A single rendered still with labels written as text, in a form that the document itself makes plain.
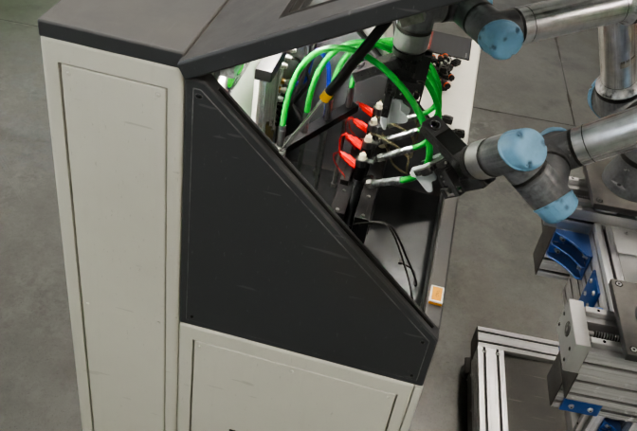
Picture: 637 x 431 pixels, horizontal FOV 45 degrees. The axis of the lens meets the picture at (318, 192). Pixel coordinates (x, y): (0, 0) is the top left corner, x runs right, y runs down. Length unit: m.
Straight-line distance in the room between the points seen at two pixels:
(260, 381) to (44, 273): 1.40
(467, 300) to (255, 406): 1.39
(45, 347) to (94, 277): 1.04
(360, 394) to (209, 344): 0.37
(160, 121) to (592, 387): 1.09
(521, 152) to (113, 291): 0.99
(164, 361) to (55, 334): 0.97
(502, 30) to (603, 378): 0.79
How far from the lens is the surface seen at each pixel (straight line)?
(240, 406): 2.03
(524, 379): 2.72
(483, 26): 1.57
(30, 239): 3.27
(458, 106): 2.40
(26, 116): 3.95
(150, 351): 1.98
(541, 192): 1.44
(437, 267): 1.86
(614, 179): 2.14
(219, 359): 1.91
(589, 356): 1.79
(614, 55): 2.02
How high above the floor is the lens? 2.19
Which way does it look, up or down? 39 degrees down
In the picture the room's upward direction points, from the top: 9 degrees clockwise
